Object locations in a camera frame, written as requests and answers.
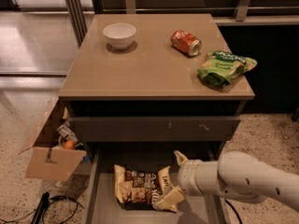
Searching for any grey drawer cabinet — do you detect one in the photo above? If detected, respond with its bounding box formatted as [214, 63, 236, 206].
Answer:
[59, 14, 254, 157]

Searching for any closed top drawer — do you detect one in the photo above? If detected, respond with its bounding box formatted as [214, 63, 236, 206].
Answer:
[70, 117, 240, 142]

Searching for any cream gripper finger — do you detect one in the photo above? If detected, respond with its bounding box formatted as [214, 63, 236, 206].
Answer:
[152, 186, 185, 211]
[174, 150, 188, 166]

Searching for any crumpled packet in box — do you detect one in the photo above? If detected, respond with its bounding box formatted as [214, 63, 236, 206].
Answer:
[57, 124, 78, 142]

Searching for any orange fruit in box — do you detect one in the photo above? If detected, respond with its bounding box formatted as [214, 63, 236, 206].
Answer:
[64, 140, 76, 149]

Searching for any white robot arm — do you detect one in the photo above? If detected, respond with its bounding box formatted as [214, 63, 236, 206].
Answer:
[153, 150, 299, 211]

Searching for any green chip bag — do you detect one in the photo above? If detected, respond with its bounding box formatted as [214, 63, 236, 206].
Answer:
[197, 50, 257, 86]

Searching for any cardboard box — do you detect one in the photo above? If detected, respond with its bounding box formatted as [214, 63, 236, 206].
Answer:
[20, 97, 92, 181]

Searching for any black cable right floor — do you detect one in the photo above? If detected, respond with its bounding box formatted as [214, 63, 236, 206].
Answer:
[224, 198, 244, 224]

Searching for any open middle drawer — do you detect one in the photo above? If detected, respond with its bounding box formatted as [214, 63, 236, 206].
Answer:
[81, 147, 231, 224]

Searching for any orange soda can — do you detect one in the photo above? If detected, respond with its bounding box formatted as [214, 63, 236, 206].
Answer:
[170, 30, 202, 57]

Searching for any white ceramic bowl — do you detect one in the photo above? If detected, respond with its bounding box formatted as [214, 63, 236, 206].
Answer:
[103, 23, 136, 49]

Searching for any brown chip bag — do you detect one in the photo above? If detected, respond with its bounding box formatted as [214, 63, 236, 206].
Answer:
[114, 164, 172, 210]

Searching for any black cable on floor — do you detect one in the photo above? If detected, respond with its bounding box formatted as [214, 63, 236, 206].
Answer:
[0, 191, 85, 224]

